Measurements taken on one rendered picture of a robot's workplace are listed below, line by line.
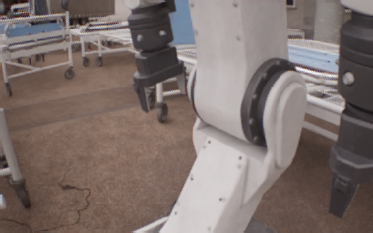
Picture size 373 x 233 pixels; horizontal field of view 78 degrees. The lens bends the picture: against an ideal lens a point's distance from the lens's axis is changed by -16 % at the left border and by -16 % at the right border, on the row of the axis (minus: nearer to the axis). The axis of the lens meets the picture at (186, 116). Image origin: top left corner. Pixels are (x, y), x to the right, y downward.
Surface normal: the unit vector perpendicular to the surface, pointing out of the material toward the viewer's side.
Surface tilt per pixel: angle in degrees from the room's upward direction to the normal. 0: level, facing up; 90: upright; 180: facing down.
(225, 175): 60
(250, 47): 90
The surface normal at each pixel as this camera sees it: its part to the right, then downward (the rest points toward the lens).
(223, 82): -0.79, 0.16
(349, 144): -0.78, 0.41
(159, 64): 0.61, 0.30
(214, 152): -0.68, -0.27
